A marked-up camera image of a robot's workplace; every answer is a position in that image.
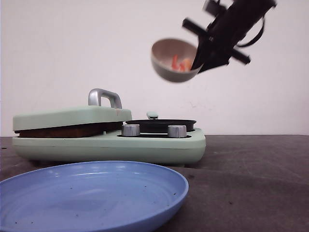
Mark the left silver control knob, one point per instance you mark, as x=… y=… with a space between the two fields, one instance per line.
x=130 y=130

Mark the orange shrimp pieces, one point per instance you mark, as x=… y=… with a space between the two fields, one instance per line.
x=181 y=66

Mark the beige ribbed bowl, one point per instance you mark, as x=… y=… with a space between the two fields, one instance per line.
x=162 y=52

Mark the mint green breakfast maker base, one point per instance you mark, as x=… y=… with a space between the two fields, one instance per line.
x=150 y=148

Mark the white bread slice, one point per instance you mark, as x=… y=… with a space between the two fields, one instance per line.
x=73 y=131

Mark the blue round plate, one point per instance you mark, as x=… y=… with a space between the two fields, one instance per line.
x=99 y=196

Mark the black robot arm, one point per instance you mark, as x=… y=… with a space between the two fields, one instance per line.
x=252 y=12

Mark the right silver control knob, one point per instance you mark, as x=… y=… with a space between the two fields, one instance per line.
x=177 y=131

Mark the breakfast maker hinged lid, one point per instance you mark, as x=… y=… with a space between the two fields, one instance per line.
x=103 y=106

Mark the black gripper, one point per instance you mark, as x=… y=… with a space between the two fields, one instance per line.
x=216 y=43

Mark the silver control knob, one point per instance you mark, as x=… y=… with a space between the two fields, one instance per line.
x=130 y=130
x=177 y=131

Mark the small black frying pan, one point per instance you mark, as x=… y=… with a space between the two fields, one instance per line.
x=156 y=125

